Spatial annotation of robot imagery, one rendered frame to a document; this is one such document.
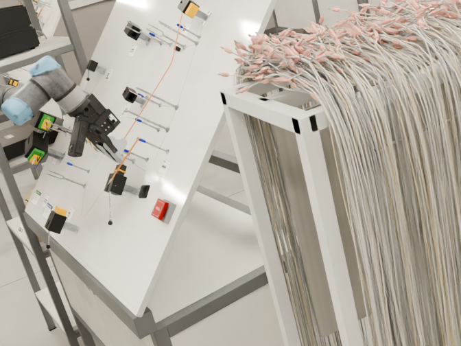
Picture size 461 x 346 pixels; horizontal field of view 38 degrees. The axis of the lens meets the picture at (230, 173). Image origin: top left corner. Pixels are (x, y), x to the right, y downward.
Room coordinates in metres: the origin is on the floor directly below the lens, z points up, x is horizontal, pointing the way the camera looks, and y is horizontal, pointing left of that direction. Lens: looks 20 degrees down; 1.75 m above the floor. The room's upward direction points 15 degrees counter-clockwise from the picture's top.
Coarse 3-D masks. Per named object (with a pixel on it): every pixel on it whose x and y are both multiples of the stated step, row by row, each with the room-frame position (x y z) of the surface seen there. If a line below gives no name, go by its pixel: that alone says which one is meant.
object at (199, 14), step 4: (184, 0) 2.05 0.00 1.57; (188, 0) 2.02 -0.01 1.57; (180, 4) 2.05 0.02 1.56; (184, 4) 2.03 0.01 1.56; (188, 4) 2.02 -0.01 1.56; (196, 4) 2.03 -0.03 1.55; (180, 8) 2.04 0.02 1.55; (184, 8) 2.02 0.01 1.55; (184, 12) 2.02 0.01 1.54; (200, 12) 2.07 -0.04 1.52; (208, 12) 2.07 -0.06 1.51; (200, 16) 2.07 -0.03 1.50; (204, 16) 2.08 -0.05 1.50; (208, 16) 2.06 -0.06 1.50; (204, 20) 2.06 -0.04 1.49
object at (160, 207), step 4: (160, 200) 1.66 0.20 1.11; (156, 204) 1.67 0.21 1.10; (160, 204) 1.65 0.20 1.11; (164, 204) 1.64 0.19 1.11; (168, 204) 1.64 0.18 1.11; (156, 208) 1.66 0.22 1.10; (160, 208) 1.64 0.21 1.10; (164, 208) 1.63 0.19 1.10; (152, 212) 1.66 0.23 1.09; (156, 212) 1.64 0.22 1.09; (160, 212) 1.63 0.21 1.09; (164, 212) 1.63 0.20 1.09; (156, 216) 1.63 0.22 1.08; (160, 216) 1.62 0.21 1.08
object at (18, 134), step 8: (56, 120) 2.93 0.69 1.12; (8, 128) 3.02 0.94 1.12; (16, 128) 2.97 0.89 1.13; (24, 128) 2.93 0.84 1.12; (32, 128) 2.89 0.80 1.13; (0, 136) 2.91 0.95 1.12; (8, 136) 2.86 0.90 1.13; (16, 136) 2.82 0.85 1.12; (24, 136) 2.78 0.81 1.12; (48, 136) 2.77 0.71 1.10; (56, 136) 2.79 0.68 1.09; (8, 144) 2.71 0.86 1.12; (16, 144) 2.71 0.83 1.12; (24, 144) 2.72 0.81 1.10; (48, 144) 2.77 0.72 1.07; (8, 152) 2.69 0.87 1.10; (16, 152) 2.71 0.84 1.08; (24, 152) 2.72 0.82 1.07; (8, 160) 2.71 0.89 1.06
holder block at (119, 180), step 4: (108, 176) 1.87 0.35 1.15; (112, 176) 1.85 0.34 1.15; (116, 176) 1.84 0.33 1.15; (120, 176) 1.84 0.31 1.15; (124, 176) 1.85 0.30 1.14; (108, 180) 1.86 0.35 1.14; (112, 180) 1.84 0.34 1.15; (116, 180) 1.83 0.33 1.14; (120, 180) 1.84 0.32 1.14; (124, 180) 1.85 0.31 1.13; (108, 184) 1.84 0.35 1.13; (112, 184) 1.82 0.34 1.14; (116, 184) 1.83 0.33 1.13; (120, 184) 1.84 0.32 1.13; (124, 184) 1.84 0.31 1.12; (108, 188) 1.83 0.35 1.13; (112, 188) 1.82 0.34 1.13; (116, 188) 1.83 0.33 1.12; (120, 188) 1.83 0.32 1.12; (108, 192) 1.85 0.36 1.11; (112, 192) 1.83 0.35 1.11; (116, 192) 1.82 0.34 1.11; (120, 192) 1.83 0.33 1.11
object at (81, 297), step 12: (60, 264) 2.44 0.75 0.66; (60, 276) 2.53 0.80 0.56; (72, 276) 2.30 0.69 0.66; (72, 288) 2.39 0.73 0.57; (84, 288) 2.17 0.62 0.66; (72, 300) 2.48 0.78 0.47; (84, 300) 2.24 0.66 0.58; (84, 312) 2.32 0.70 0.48; (96, 312) 2.12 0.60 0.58; (96, 324) 2.19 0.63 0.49; (108, 336) 2.07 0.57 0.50
